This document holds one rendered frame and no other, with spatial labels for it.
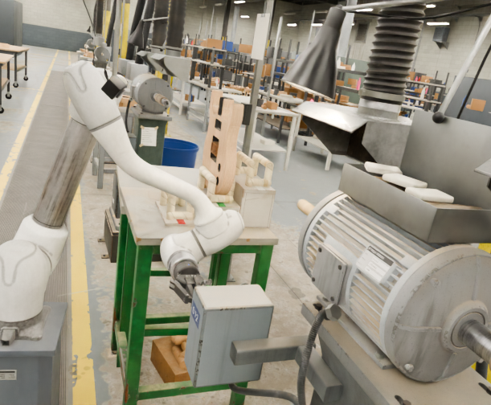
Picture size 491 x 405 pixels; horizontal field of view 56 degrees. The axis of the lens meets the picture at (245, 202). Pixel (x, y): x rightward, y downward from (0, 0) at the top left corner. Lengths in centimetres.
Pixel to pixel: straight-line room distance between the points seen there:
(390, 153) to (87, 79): 82
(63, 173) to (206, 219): 49
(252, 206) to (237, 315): 99
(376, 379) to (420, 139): 49
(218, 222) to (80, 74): 59
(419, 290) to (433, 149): 34
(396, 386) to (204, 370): 40
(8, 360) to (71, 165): 62
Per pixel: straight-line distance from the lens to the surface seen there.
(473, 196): 94
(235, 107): 178
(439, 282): 79
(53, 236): 167
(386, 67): 114
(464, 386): 97
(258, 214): 196
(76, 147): 157
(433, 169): 101
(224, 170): 181
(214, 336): 101
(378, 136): 108
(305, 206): 126
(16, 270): 152
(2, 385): 167
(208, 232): 147
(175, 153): 429
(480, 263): 84
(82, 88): 137
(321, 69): 110
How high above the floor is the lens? 162
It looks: 17 degrees down
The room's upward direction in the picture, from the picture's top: 9 degrees clockwise
